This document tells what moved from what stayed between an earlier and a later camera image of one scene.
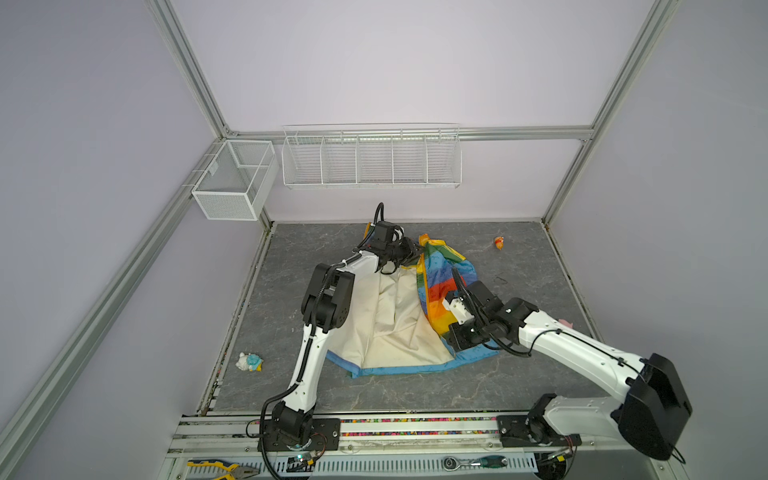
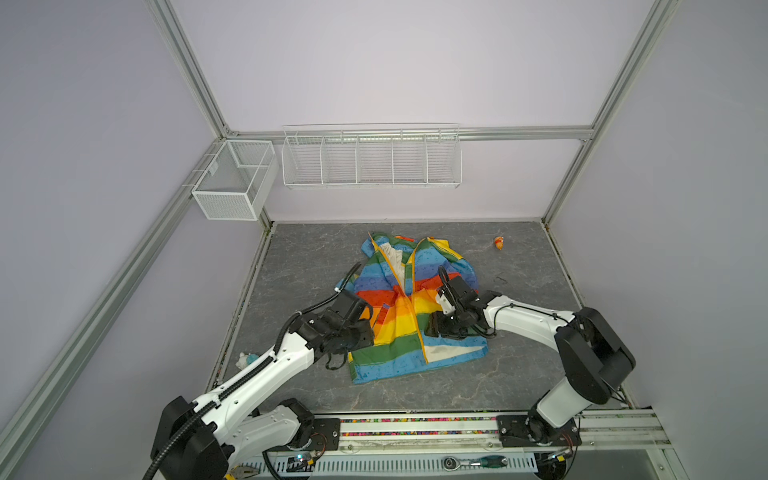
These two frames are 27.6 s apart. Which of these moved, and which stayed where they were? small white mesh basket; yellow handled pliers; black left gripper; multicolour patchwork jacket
Moved: black left gripper
Stayed: yellow handled pliers; small white mesh basket; multicolour patchwork jacket
